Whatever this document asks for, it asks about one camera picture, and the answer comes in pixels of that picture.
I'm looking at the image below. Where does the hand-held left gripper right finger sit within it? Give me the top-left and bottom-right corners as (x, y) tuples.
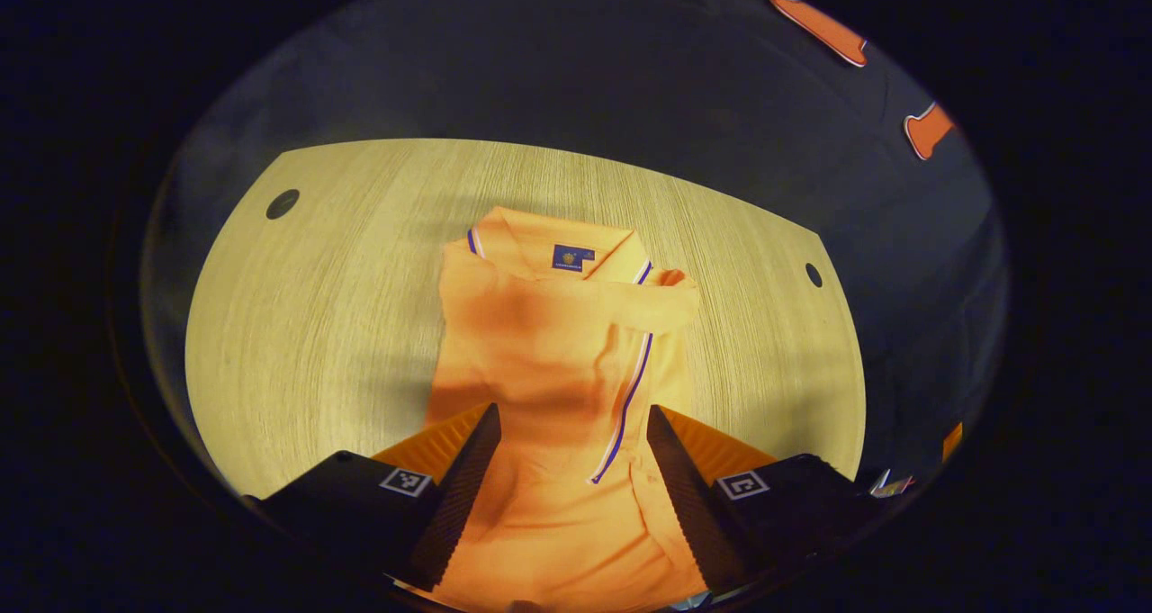
(645, 405), (879, 595)

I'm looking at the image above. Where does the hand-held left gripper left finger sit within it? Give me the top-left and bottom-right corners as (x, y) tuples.
(243, 403), (502, 593)

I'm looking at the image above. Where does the orange T-shirt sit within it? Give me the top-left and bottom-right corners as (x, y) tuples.
(423, 205), (714, 613)

